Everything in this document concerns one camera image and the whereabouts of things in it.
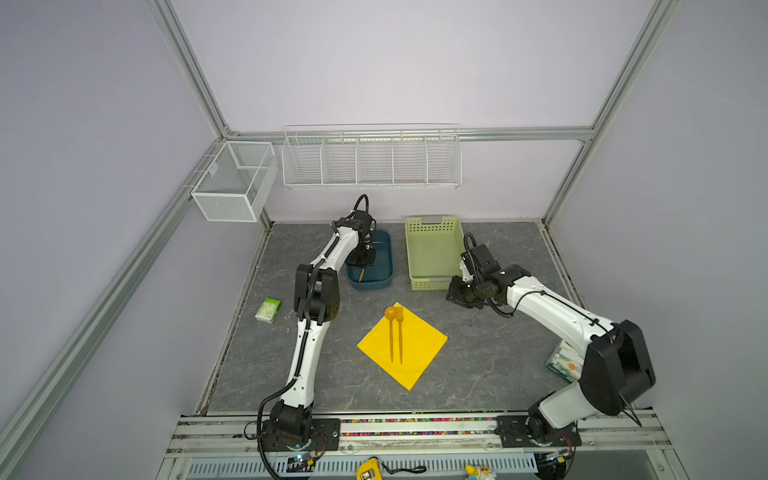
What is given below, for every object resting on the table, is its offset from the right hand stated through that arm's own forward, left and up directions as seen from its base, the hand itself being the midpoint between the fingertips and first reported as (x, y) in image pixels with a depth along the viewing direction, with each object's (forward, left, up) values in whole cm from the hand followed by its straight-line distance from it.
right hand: (448, 298), depth 86 cm
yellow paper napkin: (-9, +8, -12) cm, 16 cm away
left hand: (+18, +26, -9) cm, 33 cm away
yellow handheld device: (-40, +21, -9) cm, 46 cm away
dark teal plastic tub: (+18, +21, -14) cm, 31 cm away
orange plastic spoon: (0, +17, -10) cm, 20 cm away
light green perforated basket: (+28, +1, -11) cm, 30 cm away
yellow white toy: (-40, -3, -8) cm, 41 cm away
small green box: (+1, +56, -8) cm, 57 cm away
